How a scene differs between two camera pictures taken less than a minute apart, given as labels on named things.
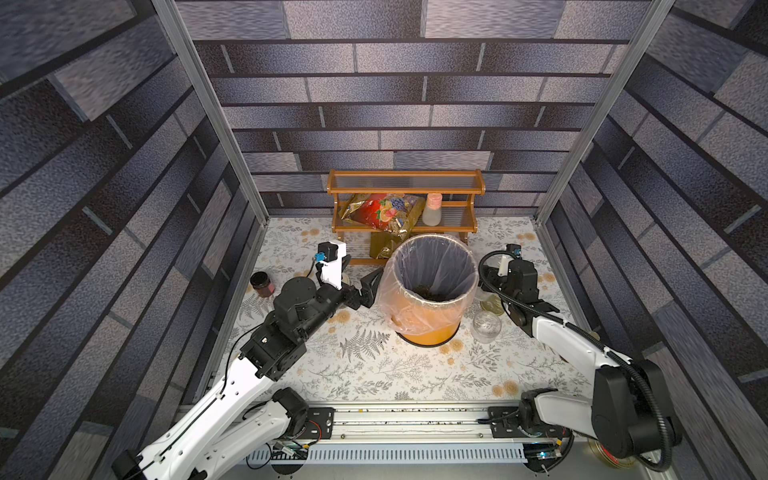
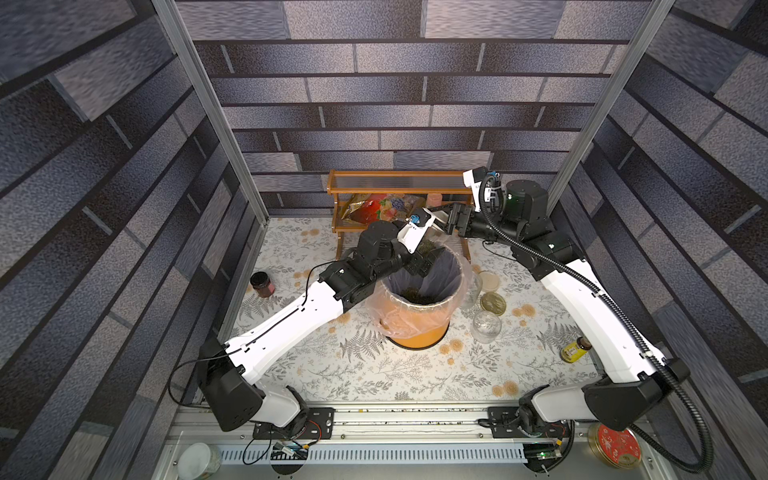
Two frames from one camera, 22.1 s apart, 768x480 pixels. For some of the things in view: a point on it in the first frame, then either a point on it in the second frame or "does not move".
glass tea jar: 485,326 does not move
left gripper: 354,301 to 420,264
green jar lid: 492,304 does not move
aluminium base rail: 419,441 does not move
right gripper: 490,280 to 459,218
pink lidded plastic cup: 433,209 does not move
